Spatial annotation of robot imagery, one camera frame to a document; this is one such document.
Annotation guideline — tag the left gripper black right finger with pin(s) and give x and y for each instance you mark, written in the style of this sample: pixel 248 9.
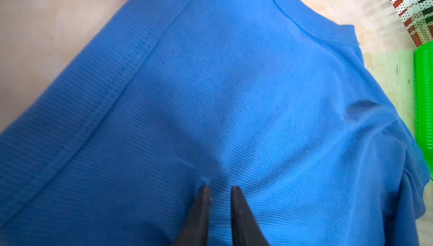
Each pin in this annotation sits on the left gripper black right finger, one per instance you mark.
pixel 245 228

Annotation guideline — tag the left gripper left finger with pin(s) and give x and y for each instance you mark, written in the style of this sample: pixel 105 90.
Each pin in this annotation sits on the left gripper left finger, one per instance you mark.
pixel 195 230

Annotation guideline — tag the blue tank top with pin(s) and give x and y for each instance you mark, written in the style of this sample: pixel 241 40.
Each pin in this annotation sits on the blue tank top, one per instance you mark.
pixel 177 97

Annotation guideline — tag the green plastic basket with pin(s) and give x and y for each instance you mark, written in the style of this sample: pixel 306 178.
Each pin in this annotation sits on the green plastic basket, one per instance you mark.
pixel 424 101

